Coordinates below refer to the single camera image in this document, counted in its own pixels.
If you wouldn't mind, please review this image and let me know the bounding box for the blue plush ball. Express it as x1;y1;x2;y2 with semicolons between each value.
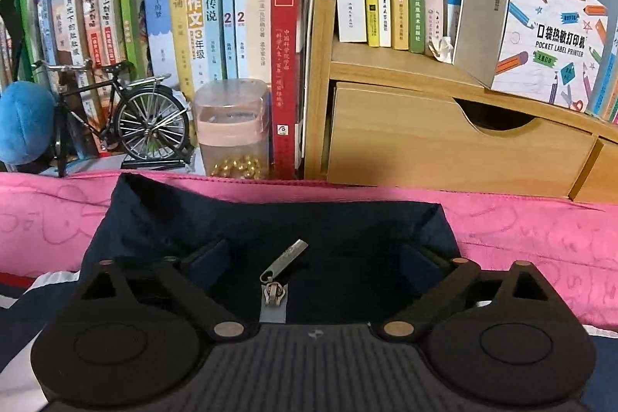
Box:
0;80;58;166

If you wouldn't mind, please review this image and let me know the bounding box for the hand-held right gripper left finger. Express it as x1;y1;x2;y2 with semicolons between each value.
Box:
72;238;249;342

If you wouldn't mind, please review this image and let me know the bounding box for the pencil-print cardboard box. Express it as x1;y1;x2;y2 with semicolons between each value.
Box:
451;0;610;114

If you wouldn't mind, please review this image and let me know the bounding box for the navy white red jacket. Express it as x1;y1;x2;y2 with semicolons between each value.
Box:
0;173;618;412

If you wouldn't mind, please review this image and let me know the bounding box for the row of tall books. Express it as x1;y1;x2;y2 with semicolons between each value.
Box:
0;0;329;181

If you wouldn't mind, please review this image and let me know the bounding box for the wooden drawer organizer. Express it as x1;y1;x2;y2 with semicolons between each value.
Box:
304;0;618;205

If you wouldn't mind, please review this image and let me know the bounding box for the clear jar of gold beads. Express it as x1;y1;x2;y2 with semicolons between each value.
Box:
193;79;272;181

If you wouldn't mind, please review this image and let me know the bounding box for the black model bicycle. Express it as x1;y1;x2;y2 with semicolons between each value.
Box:
31;59;194;178

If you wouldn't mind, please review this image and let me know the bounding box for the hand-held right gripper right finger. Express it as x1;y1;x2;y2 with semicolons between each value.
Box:
379;241;548;340

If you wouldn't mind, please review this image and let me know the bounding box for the pink mat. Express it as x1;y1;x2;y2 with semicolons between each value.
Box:
0;168;618;336

